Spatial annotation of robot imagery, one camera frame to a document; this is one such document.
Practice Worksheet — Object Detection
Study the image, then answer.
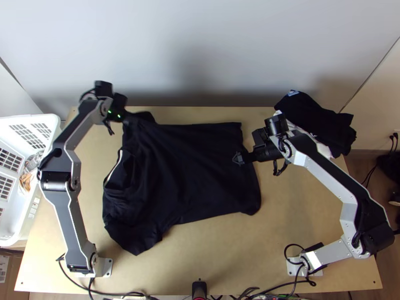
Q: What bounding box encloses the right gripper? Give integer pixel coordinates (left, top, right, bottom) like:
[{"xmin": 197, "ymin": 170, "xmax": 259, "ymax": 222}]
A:
[{"xmin": 231, "ymin": 145, "xmax": 282, "ymax": 166}]

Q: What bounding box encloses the black t-shirt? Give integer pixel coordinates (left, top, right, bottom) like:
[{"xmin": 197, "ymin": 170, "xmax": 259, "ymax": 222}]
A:
[{"xmin": 102, "ymin": 110, "xmax": 263, "ymax": 257}]

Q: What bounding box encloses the pile of folded clothes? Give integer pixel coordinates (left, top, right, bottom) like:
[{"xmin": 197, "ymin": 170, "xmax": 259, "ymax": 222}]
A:
[{"xmin": 274, "ymin": 89, "xmax": 358, "ymax": 159}]

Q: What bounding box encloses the white laundry basket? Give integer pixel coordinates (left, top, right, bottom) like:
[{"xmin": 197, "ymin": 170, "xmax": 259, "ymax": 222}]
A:
[{"xmin": 0, "ymin": 113, "xmax": 63, "ymax": 248}]

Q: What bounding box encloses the brown cardboard box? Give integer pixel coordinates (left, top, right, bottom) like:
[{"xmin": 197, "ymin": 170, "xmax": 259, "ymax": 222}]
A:
[{"xmin": 0, "ymin": 248, "xmax": 26, "ymax": 284}]

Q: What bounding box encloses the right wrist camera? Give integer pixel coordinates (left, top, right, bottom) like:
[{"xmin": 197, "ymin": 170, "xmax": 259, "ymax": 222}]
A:
[{"xmin": 251, "ymin": 128, "xmax": 270, "ymax": 148}]

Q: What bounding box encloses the black cable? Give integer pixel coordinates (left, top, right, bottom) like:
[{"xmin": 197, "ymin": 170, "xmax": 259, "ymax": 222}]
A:
[
  {"xmin": 360, "ymin": 132, "xmax": 399, "ymax": 188},
  {"xmin": 56, "ymin": 254, "xmax": 148, "ymax": 300},
  {"xmin": 283, "ymin": 243, "xmax": 317, "ymax": 286}
]

